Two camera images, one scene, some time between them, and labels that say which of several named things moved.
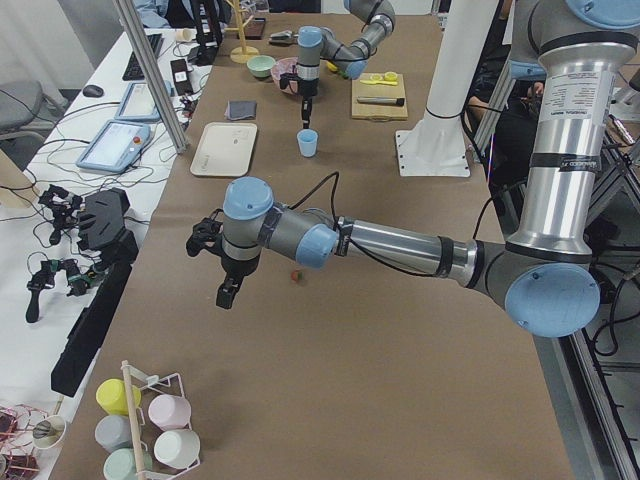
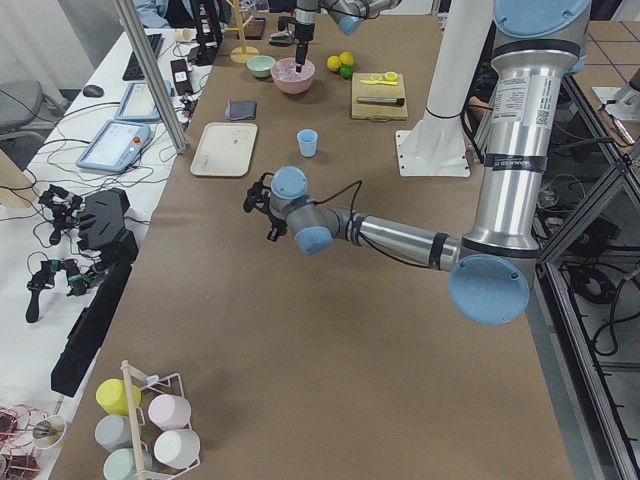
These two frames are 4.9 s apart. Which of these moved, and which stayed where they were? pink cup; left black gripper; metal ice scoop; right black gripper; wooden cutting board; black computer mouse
Moved: left black gripper; right black gripper
Stayed: black computer mouse; metal ice scoop; wooden cutting board; pink cup
